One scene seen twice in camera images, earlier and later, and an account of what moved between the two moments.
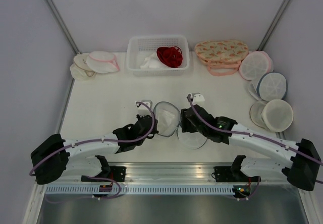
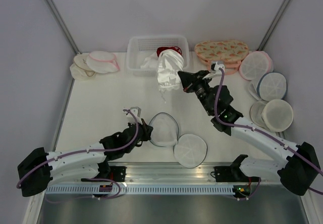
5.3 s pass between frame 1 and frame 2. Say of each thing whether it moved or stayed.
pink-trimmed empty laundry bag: stayed
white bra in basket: stayed
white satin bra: moved
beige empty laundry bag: stayed
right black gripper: moved
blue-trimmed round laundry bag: stayed
